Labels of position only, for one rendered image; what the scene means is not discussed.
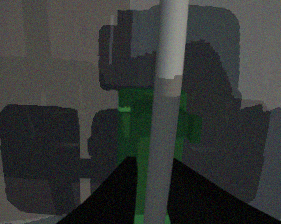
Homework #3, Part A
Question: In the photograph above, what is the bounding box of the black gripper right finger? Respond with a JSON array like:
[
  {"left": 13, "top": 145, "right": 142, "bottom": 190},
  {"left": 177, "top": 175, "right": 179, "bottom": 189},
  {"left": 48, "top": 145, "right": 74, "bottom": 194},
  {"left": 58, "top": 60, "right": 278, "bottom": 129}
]
[{"left": 167, "top": 159, "right": 281, "bottom": 224}]

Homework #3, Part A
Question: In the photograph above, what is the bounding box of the grey tapered pin with red cap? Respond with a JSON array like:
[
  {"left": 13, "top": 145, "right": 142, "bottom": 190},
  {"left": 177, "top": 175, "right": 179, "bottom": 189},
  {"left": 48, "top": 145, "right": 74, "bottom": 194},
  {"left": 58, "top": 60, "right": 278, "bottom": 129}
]
[{"left": 144, "top": 0, "right": 189, "bottom": 224}]

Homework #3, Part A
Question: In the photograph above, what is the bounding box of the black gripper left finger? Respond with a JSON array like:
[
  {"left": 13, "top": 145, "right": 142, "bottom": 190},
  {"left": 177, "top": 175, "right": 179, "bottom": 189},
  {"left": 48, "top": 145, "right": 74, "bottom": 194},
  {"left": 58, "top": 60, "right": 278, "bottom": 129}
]
[{"left": 58, "top": 157, "right": 137, "bottom": 224}]

